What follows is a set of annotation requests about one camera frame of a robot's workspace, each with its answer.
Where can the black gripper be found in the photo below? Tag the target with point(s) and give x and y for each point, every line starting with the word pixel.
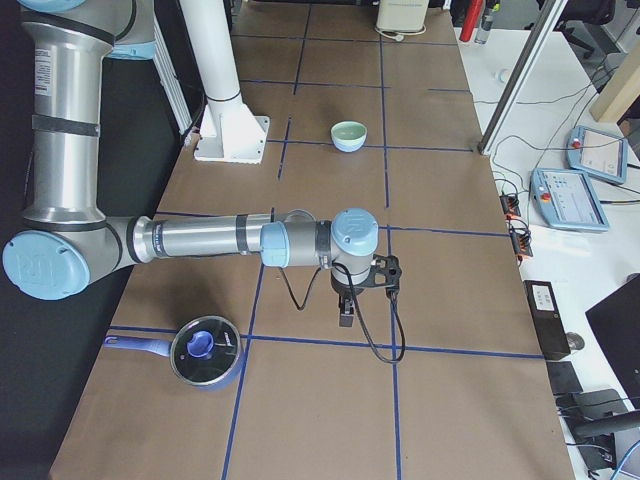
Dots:
pixel 343 289

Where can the green bowl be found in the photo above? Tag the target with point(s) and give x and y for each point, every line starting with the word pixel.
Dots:
pixel 348 131

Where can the blue bowl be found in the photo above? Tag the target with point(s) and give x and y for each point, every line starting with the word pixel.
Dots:
pixel 348 145

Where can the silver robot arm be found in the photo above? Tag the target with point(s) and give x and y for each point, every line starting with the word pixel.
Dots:
pixel 143 170

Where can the purple saucepan with glass lid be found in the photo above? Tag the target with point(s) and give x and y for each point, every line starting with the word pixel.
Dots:
pixel 206 353

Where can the orange black connector strip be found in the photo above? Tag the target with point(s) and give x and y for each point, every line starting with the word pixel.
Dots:
pixel 518 229

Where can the black power adapter box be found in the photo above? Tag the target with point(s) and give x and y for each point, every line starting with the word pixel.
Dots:
pixel 546 319

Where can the near blue teach pendant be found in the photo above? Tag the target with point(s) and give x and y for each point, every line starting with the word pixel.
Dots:
pixel 567 200

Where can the blue teach pendant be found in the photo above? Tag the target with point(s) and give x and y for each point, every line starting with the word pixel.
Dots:
pixel 567 200
pixel 601 155

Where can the black laptop corner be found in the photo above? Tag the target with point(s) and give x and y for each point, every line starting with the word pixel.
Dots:
pixel 614 322

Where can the cream white appliance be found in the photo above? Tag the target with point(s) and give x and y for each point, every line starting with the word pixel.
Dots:
pixel 402 16

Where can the far blue teach pendant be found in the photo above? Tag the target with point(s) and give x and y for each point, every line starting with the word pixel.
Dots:
pixel 601 155

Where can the clear plastic bottle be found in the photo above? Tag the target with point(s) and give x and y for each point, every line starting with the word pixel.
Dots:
pixel 487 18

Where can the red fire extinguisher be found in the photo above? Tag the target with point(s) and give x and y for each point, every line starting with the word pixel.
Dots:
pixel 474 9

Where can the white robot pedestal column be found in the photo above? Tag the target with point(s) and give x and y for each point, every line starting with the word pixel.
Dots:
pixel 229 131

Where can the aluminium frame post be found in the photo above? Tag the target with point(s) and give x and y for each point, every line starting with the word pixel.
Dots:
pixel 548 18

